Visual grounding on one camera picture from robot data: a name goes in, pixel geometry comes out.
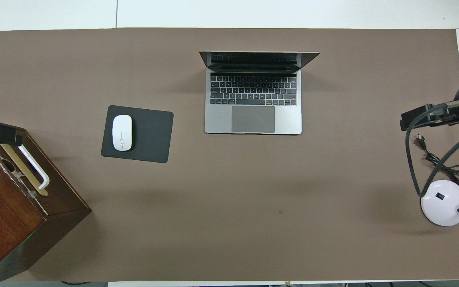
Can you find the grey apple laptop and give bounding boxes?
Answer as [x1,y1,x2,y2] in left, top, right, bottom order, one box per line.
[199,50,320,135]

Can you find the dark wooden box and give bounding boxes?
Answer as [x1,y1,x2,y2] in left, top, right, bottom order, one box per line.
[0,116,92,287]

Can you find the white desk lamp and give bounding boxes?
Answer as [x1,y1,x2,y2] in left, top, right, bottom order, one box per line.
[420,153,459,227]

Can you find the white computer mouse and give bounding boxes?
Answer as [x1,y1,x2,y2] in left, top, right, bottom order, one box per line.
[112,114,133,152]

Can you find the black mouse pad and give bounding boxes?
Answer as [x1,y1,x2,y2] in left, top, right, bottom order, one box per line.
[101,105,174,164]

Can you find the brown table mat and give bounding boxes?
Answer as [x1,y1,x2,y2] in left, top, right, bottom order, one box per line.
[0,27,459,283]

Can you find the black lamp power cable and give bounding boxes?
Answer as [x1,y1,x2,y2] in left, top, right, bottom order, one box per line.
[415,135,459,189]

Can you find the brass handle plate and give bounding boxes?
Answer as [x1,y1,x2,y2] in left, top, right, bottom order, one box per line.
[0,143,49,197]

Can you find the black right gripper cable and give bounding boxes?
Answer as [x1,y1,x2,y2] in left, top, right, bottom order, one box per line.
[405,97,459,199]

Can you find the white box handle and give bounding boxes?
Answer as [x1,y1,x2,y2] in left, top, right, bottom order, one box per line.
[18,144,50,190]

